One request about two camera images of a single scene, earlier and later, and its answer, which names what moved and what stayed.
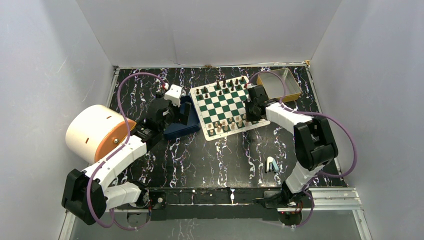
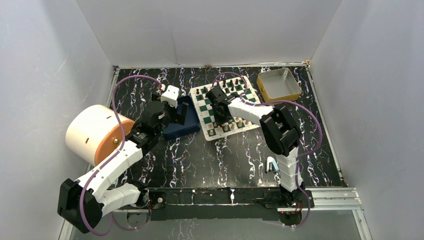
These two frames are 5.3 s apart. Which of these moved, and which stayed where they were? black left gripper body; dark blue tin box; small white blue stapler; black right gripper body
Moved: black right gripper body
Stayed: small white blue stapler; black left gripper body; dark blue tin box
